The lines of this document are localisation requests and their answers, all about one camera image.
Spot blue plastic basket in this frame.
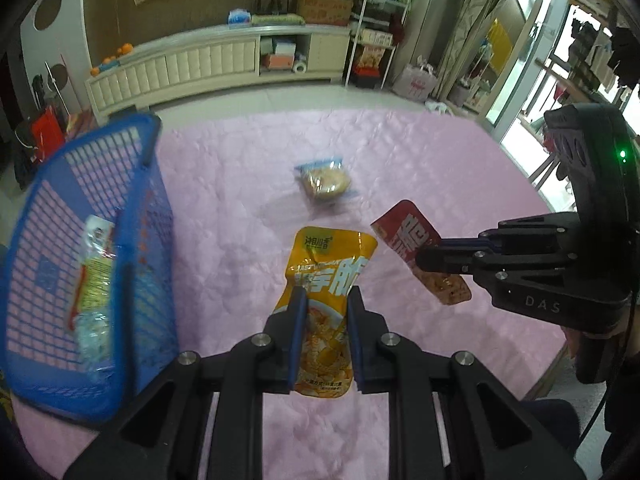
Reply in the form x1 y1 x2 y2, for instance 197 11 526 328
0 112 180 423

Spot arched standing mirror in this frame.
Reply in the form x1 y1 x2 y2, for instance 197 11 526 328
475 0 556 126

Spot hanging clothes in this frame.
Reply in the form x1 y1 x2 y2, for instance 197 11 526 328
570 10 640 106

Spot person's right leg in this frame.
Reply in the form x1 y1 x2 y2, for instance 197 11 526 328
522 399 583 466

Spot teal net snack packet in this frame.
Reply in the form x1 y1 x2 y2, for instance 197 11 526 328
70 310 118 378

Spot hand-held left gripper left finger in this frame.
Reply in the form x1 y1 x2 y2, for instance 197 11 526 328
65 287 308 480

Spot broom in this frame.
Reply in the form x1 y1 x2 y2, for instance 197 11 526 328
59 55 96 136

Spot pink quilted table cover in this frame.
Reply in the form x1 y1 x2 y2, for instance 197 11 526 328
10 107 576 480

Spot black bag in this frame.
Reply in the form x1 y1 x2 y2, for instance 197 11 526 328
12 120 43 191

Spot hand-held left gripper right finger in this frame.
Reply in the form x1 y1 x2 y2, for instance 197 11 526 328
347 285 586 480

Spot brown cardboard box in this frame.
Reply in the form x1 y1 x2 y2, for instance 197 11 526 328
297 0 353 27

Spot pink shopping bag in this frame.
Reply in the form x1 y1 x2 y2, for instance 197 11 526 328
392 62 437 101

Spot white TV cabinet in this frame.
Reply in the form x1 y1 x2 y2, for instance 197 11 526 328
85 25 352 126

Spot green folded cloth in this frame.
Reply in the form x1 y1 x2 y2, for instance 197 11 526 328
250 12 306 27

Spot pale long snack packet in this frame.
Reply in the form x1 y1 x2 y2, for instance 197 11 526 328
67 215 118 321

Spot white metal shelf rack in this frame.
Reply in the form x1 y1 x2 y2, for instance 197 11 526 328
342 0 413 91

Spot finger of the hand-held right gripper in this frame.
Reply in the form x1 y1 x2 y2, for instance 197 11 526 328
440 212 581 258
415 245 581 296

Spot red snack packet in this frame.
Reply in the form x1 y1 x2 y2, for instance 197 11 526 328
370 200 472 306

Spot yellow snack pouch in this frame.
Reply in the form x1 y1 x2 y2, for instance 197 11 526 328
285 226 378 400

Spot red bag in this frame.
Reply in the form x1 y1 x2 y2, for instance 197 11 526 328
30 107 66 151

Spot patterned beige curtain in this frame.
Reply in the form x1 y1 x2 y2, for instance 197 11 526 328
440 0 506 106

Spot standing air conditioner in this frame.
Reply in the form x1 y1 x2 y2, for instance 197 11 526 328
407 0 471 86

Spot clear biscuit packet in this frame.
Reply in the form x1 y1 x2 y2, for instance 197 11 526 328
293 156 358 203

